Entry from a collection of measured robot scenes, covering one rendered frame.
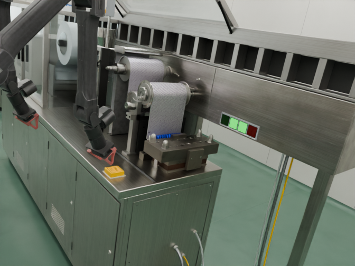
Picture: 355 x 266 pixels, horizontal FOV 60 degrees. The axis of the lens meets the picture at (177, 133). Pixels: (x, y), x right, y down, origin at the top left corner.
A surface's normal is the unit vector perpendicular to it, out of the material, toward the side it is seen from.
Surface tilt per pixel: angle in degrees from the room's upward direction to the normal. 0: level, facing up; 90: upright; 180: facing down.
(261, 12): 90
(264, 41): 90
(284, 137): 90
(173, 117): 90
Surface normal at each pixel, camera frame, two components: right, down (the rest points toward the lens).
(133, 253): 0.63, 0.33
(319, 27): -0.77, 0.08
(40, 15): 0.81, 0.26
